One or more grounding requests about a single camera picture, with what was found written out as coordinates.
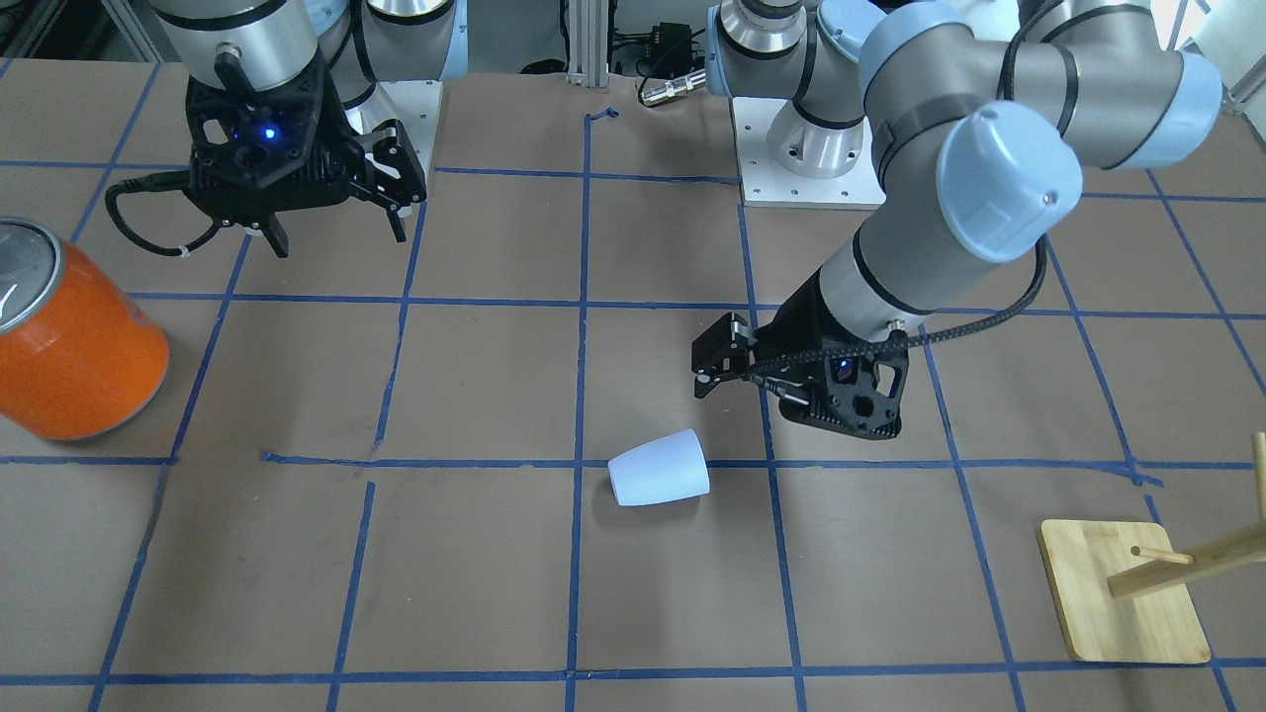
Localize wooden mug stand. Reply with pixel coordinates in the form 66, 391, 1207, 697
1031, 431, 1265, 666

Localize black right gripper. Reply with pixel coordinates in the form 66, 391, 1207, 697
186, 54, 428, 260

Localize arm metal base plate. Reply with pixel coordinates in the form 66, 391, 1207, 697
346, 80, 446, 182
730, 98, 885, 212

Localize orange can with silver lid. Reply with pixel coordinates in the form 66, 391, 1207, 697
1, 217, 170, 441

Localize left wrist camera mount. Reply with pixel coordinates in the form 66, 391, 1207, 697
774, 350, 909, 441

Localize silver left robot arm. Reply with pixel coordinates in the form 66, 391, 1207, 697
691, 1, 1222, 405

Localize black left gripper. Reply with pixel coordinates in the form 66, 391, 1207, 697
690, 271, 860, 400

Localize light blue plastic cup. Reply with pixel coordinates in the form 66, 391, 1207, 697
606, 429, 713, 505

